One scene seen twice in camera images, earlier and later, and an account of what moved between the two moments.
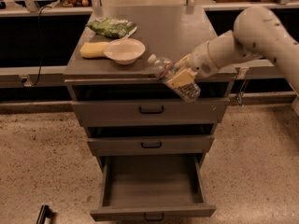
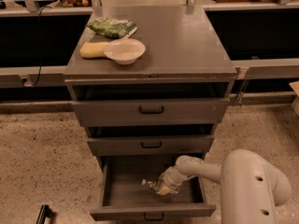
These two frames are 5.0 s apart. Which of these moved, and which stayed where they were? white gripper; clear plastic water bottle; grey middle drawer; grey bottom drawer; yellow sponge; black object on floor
Moved: clear plastic water bottle; white gripper
Stayed: yellow sponge; grey bottom drawer; grey middle drawer; black object on floor
